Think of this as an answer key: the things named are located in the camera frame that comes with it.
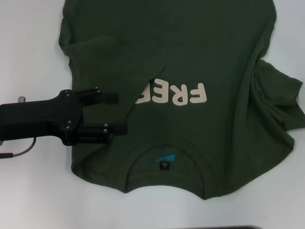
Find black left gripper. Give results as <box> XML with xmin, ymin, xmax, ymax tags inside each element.
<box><xmin>0</xmin><ymin>86</ymin><xmax>129</xmax><ymax>146</ymax></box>

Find dark green FREE! t-shirt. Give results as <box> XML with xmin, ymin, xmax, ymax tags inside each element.
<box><xmin>58</xmin><ymin>0</ymin><xmax>304</xmax><ymax>200</ymax></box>

